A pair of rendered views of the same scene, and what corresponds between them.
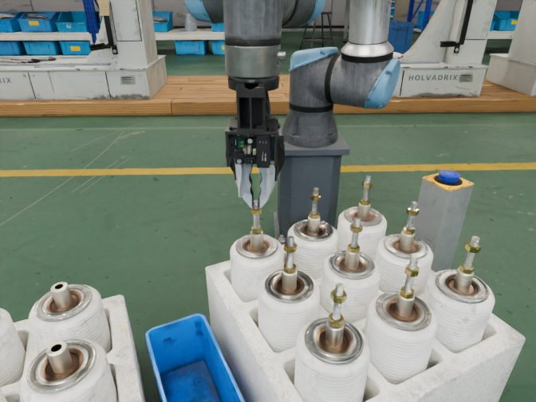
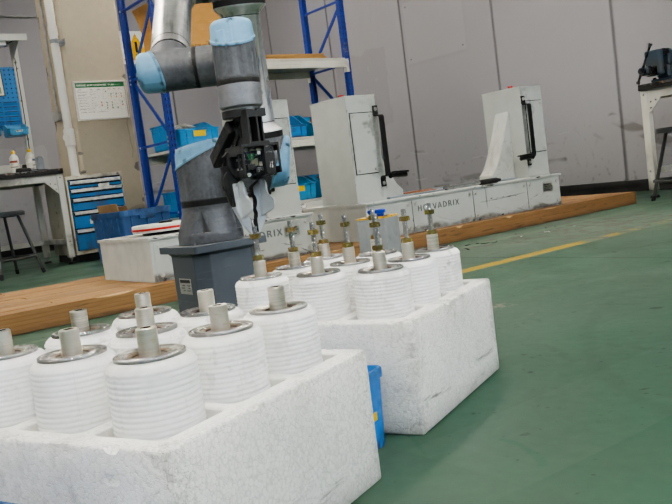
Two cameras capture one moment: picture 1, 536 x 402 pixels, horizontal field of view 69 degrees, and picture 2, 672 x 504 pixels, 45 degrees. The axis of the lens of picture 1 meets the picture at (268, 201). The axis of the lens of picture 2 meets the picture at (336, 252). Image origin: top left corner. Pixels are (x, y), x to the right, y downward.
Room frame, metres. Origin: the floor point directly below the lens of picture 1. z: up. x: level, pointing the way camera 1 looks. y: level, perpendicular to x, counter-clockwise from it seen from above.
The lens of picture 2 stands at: (-0.69, 0.72, 0.41)
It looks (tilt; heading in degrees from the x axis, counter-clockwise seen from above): 5 degrees down; 326
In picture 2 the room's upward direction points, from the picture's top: 7 degrees counter-clockwise
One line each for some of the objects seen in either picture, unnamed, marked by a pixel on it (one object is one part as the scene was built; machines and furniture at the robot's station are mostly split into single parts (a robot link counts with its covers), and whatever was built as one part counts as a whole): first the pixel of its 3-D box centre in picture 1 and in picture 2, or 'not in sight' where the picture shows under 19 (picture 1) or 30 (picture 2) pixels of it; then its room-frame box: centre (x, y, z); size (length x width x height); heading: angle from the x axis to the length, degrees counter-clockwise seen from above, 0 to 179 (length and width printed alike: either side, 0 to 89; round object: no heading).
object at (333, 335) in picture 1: (334, 333); (379, 261); (0.36, -0.08, 0.26); 0.02 x 0.02 x 0.03
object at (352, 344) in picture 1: (333, 340); (380, 269); (0.36, -0.08, 0.25); 0.08 x 0.08 x 0.01
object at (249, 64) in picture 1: (255, 61); (241, 98); (0.55, 0.02, 0.56); 0.08 x 0.08 x 0.05
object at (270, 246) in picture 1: (256, 246); (261, 277); (0.57, 0.02, 0.25); 0.08 x 0.08 x 0.01
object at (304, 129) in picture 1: (310, 120); (209, 220); (1.02, -0.11, 0.35); 0.15 x 0.15 x 0.10
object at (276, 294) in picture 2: not in sight; (277, 299); (0.21, 0.20, 0.26); 0.02 x 0.02 x 0.03
